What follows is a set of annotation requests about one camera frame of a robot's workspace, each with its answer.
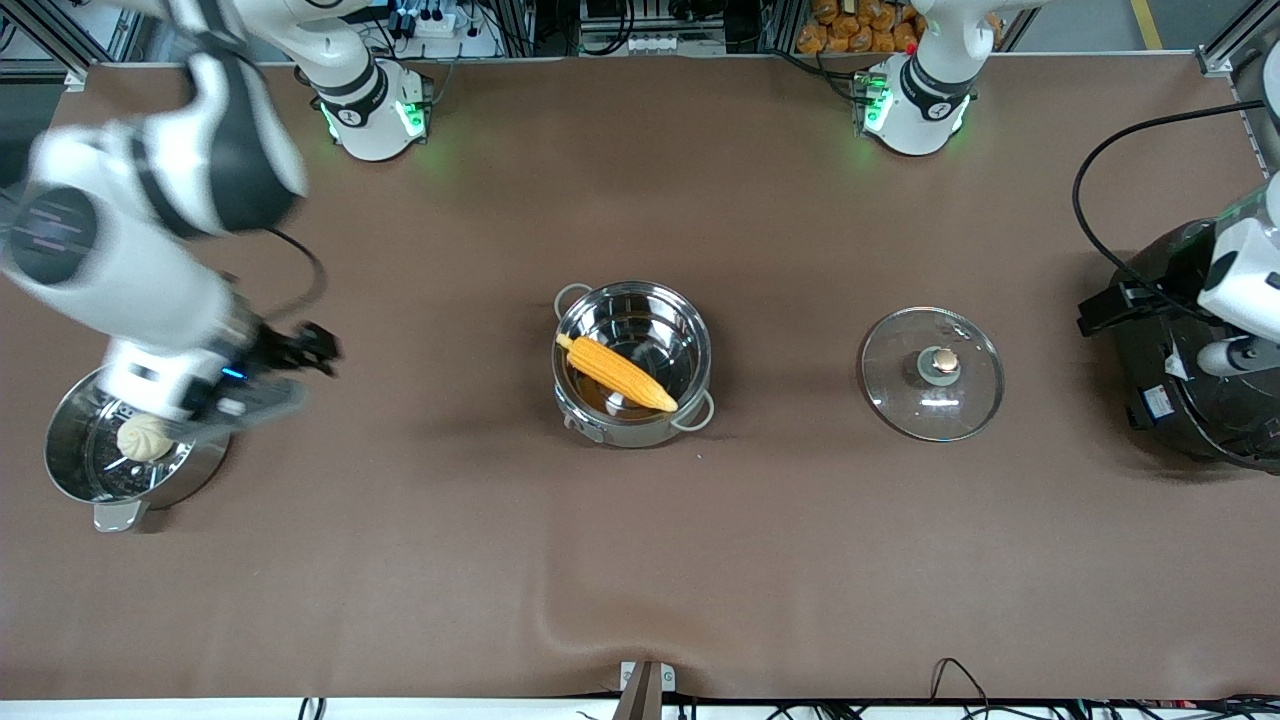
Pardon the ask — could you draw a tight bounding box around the round glass pot lid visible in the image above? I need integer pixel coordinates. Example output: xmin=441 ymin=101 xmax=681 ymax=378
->
xmin=860 ymin=306 xmax=1006 ymax=443

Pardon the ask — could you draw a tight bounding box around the yellow corn cob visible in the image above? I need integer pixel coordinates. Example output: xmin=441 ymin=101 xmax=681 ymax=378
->
xmin=556 ymin=333 xmax=681 ymax=414

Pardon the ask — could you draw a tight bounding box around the stainless steel steamer pot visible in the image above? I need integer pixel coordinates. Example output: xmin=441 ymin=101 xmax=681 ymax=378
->
xmin=44 ymin=364 xmax=234 ymax=535

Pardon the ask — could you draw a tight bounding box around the stainless steel cooking pot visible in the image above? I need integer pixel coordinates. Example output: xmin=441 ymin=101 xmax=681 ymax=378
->
xmin=552 ymin=281 xmax=718 ymax=449

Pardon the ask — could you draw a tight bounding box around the pale steamed bun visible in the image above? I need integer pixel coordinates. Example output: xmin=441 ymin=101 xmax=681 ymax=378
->
xmin=117 ymin=416 xmax=176 ymax=463

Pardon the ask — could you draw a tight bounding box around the dark grey rice cooker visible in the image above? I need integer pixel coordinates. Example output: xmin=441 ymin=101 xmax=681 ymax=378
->
xmin=1107 ymin=216 xmax=1280 ymax=474

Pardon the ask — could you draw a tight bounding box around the white power strip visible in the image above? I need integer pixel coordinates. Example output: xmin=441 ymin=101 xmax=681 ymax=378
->
xmin=625 ymin=33 xmax=728 ymax=57
xmin=388 ymin=5 xmax=501 ymax=41

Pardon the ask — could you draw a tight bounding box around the pile of golden bread rolls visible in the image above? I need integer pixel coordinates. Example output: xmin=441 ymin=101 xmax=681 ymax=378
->
xmin=797 ymin=0 xmax=927 ymax=55

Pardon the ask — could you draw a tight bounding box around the brown table mat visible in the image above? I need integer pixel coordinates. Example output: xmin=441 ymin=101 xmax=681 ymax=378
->
xmin=0 ymin=52 xmax=1280 ymax=701

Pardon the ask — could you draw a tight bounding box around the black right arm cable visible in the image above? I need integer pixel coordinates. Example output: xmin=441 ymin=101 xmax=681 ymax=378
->
xmin=262 ymin=226 xmax=329 ymax=326

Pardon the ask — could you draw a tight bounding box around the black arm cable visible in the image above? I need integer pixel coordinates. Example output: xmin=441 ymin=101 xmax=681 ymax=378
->
xmin=262 ymin=226 xmax=329 ymax=326
xmin=1071 ymin=98 xmax=1267 ymax=303

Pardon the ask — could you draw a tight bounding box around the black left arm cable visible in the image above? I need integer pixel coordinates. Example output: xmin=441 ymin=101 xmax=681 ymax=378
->
xmin=1071 ymin=98 xmax=1267 ymax=303

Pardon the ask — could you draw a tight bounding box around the aluminium frame rail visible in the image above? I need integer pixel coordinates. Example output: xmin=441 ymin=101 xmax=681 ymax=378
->
xmin=1195 ymin=0 xmax=1280 ymax=206
xmin=0 ymin=0 xmax=107 ymax=93

